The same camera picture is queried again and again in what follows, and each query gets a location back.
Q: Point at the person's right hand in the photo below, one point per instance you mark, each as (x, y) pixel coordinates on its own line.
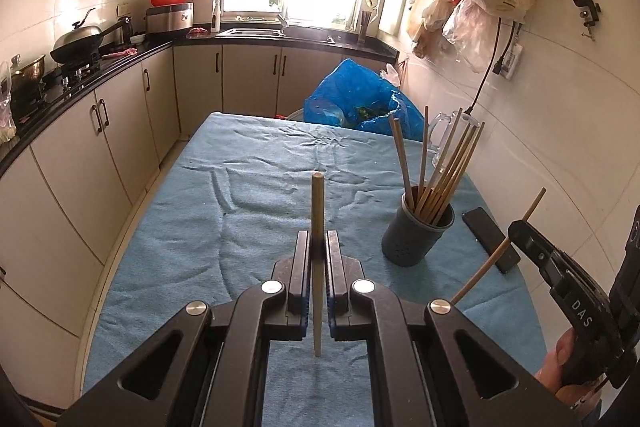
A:
(560, 357)

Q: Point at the black kitchen countertop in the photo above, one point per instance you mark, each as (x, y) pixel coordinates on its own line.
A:
(150, 49)

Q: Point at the pink hanging plastic bag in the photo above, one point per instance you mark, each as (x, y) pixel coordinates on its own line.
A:
(472, 37)

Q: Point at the steel kitchen sink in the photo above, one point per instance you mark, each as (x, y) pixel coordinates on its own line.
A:
(260, 33)

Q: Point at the black smartphone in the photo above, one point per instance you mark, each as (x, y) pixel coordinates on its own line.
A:
(485, 229)

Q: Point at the blue plastic bag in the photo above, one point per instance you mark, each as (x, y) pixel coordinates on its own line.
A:
(350, 92)

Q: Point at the white bottle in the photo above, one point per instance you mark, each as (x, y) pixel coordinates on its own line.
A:
(215, 14)

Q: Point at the clear bag of garlic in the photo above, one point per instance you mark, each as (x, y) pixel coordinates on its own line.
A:
(6, 112)

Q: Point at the countertop chopstick holder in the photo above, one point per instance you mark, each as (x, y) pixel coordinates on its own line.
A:
(365, 29)

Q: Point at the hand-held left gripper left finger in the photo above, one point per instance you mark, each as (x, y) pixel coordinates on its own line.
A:
(303, 277)

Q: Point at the light wooden chopstick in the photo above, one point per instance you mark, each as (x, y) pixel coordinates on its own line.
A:
(317, 207)
(479, 269)

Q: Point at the brown wooden chopstick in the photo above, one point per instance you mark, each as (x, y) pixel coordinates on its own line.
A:
(401, 157)

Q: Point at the metal sink faucet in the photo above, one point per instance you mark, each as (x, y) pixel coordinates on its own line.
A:
(283, 21)

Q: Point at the silver countertop appliance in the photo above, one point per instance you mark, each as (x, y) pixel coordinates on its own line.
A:
(170, 19)

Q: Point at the small white bowl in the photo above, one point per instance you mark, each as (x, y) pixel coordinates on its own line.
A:
(138, 39)

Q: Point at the bunch of wooden chopsticks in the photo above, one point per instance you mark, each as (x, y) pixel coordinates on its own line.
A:
(445, 182)

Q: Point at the black wok with lid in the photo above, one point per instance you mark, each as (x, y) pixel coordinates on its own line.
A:
(77, 39)

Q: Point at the dark grey utensil holder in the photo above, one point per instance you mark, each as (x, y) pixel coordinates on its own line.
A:
(410, 242)

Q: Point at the raw meat piece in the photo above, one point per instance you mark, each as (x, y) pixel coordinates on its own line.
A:
(120, 53)
(197, 32)

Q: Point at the tan hanging plastic bag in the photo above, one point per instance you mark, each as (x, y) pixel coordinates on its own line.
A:
(427, 12)

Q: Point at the beige lower cabinets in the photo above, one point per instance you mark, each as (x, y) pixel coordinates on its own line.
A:
(100, 147)

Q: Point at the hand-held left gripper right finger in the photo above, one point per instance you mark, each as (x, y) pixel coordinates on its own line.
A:
(334, 277)

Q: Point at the white cutting board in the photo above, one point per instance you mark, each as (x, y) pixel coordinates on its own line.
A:
(394, 7)

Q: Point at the clear glass mug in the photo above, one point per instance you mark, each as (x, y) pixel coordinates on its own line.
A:
(439, 132)

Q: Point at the white power strip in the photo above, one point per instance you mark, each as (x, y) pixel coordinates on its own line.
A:
(512, 59)

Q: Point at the small white plastic bag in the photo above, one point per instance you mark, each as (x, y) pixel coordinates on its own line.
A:
(391, 74)

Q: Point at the black gas stove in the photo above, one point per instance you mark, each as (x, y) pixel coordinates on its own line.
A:
(65, 74)

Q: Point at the steel pot with lid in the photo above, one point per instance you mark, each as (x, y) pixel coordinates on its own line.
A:
(27, 72)

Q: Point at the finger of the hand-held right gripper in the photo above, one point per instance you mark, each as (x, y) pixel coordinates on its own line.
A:
(535, 249)

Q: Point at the blue tablecloth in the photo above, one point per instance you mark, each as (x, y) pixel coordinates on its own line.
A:
(250, 232)

